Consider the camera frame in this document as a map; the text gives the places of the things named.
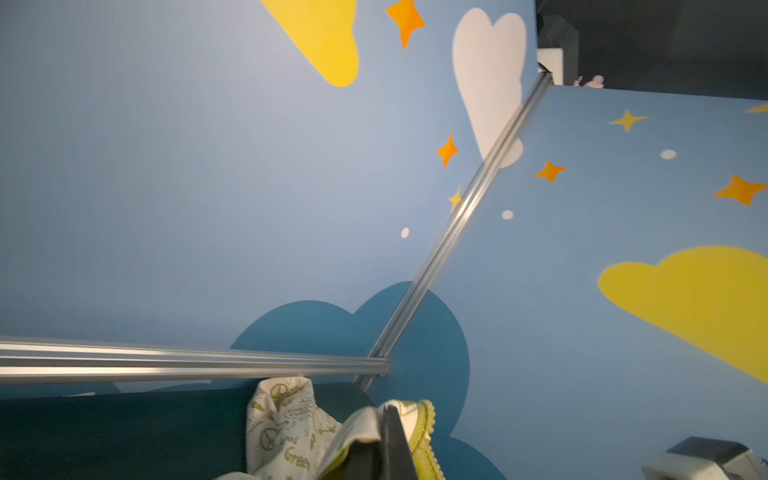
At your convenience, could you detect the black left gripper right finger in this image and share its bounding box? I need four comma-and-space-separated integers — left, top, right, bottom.
380, 406, 418, 480

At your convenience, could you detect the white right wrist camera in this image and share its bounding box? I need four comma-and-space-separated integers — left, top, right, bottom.
641, 437, 767, 480

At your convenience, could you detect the aluminium back frame rail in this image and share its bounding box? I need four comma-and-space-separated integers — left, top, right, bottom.
1, 337, 391, 385

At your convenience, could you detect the cream green printed jacket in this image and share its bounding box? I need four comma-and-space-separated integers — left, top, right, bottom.
222, 377, 445, 479

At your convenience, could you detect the aluminium right frame post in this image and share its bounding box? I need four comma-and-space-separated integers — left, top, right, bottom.
369, 66, 552, 360

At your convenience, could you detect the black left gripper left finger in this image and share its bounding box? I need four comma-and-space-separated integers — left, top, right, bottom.
344, 442, 381, 480

